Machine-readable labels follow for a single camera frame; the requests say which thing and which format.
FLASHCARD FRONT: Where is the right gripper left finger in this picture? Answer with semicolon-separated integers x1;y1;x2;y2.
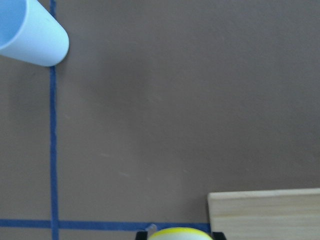
135;230;149;240

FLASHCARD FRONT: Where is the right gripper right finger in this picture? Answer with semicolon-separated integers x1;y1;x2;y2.
211;232;226;240

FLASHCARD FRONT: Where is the yellow lemon half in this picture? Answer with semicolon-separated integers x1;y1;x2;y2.
148;227;212;240

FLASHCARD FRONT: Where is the light blue plastic cup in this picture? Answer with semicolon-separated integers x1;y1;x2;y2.
0;0;70;67

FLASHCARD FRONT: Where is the bamboo cutting board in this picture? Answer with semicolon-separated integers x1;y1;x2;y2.
207;188;320;240

